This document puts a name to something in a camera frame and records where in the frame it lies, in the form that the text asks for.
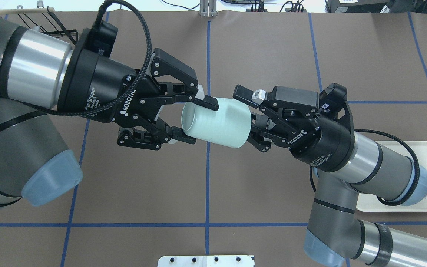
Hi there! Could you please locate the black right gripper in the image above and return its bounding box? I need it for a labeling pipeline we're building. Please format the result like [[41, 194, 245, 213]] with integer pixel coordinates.
[[233, 85, 355, 172]]

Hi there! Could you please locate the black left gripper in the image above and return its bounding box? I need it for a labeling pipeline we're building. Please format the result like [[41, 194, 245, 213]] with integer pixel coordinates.
[[57, 29, 220, 151]]

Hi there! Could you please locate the light green cup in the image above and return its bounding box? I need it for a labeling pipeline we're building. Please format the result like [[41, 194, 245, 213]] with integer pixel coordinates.
[[181, 98, 251, 148]]

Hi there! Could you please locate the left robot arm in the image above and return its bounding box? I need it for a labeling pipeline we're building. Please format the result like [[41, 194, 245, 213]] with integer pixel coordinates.
[[0, 4, 220, 210]]

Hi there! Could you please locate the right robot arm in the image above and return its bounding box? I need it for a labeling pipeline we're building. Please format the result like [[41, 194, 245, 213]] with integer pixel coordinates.
[[233, 83, 427, 267]]

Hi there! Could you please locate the cream rabbit tray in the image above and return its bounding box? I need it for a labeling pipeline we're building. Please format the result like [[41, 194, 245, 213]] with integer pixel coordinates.
[[354, 141, 427, 213]]

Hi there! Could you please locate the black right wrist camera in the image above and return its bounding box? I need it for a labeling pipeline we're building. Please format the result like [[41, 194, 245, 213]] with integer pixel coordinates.
[[318, 83, 353, 125]]

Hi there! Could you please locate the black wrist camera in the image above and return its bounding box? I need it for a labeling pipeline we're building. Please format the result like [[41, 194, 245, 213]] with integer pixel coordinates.
[[318, 83, 353, 125], [85, 20, 118, 58]]

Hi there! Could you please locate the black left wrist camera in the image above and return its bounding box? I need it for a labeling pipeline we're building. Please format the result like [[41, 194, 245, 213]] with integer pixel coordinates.
[[85, 20, 118, 58]]

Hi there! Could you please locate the black braided left cable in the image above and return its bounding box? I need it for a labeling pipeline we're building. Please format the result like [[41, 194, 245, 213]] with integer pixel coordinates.
[[28, 0, 152, 116]]

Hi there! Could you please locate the aluminium frame post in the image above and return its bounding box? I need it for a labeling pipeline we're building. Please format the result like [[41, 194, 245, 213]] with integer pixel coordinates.
[[199, 0, 218, 17]]

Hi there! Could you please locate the black wire cup rack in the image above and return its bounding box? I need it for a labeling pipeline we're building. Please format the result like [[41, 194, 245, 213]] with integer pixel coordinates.
[[0, 1, 79, 46]]

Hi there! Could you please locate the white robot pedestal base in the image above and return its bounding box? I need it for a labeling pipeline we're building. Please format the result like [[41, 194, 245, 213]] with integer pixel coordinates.
[[156, 255, 255, 267]]

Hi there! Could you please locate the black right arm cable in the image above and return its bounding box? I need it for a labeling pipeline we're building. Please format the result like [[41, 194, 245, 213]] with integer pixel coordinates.
[[309, 129, 421, 205]]

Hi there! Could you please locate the wooden rack handle rod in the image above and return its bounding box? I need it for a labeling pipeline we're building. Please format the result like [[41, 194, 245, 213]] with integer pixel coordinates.
[[0, 7, 56, 15]]

